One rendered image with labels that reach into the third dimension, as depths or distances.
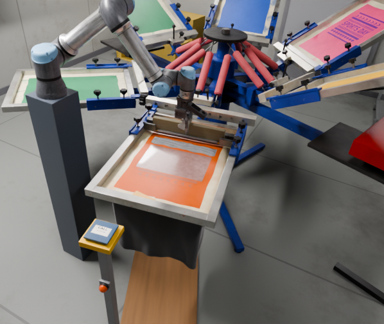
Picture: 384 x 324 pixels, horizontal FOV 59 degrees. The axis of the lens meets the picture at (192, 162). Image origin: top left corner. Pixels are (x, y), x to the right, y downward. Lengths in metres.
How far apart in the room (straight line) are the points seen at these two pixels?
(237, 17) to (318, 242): 2.06
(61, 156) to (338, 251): 2.07
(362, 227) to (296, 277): 0.84
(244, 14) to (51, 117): 2.14
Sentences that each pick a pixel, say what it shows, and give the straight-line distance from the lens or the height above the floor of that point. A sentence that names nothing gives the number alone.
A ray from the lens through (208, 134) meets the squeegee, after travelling 1.84.
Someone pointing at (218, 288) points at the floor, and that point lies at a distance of 2.39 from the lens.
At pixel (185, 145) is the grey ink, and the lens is 1.85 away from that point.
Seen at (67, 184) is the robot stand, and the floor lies 0.70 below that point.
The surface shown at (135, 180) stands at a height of 0.96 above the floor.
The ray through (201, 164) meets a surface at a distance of 1.72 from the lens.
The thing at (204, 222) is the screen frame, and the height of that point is 0.98.
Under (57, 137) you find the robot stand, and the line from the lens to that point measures 1.87.
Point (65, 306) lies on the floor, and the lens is 2.37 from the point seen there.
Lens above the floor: 1.99
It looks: 36 degrees down
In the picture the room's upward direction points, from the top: 5 degrees clockwise
